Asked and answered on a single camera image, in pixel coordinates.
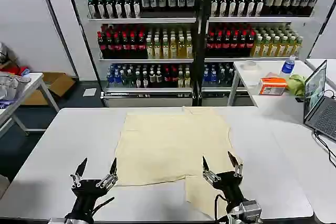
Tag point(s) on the red cloth item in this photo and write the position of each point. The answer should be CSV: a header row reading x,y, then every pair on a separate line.
x,y
14,69

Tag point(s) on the dark grey laptop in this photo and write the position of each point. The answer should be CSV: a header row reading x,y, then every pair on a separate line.
x,y
320,108

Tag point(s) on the small black device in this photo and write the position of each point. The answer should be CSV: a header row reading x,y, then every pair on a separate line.
x,y
299,99

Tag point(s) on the white paper sheet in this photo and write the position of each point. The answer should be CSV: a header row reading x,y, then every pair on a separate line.
x,y
90,92

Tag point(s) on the clear plastic bags pile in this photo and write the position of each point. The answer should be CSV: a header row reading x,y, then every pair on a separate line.
x,y
13,85

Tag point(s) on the shelf unit with bottles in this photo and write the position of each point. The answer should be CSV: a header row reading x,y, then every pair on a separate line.
x,y
252,24
147,37

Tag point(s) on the orange white tissue box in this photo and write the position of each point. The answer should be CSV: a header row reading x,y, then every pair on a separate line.
x,y
273,86

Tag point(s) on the green cloth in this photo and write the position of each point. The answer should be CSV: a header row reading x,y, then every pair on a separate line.
x,y
298,83

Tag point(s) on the blue label water bottle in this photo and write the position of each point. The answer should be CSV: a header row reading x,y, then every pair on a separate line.
x,y
288,67

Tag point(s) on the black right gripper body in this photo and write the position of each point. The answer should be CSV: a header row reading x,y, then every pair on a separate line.
x,y
229,184

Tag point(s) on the brown cardboard box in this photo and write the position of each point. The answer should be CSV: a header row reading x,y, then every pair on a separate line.
x,y
56,83

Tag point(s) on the cream shirt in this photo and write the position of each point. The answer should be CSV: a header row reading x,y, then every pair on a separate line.
x,y
168,145

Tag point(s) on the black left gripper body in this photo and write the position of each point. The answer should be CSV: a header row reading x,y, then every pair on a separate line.
x,y
86,195

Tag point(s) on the silver metal object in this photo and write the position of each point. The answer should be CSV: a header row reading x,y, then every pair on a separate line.
x,y
4,52

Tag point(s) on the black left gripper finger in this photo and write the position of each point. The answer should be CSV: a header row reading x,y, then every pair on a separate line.
x,y
110,179
78,175

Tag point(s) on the white side table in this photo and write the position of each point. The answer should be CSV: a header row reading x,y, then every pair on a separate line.
x,y
29,87

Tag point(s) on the white tape roll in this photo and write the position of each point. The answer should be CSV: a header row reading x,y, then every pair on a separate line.
x,y
250,65

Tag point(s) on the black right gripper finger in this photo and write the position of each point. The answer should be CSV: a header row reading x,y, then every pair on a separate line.
x,y
210,176
237,167

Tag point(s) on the blue white package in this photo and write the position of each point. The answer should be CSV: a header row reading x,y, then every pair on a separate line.
x,y
5,103

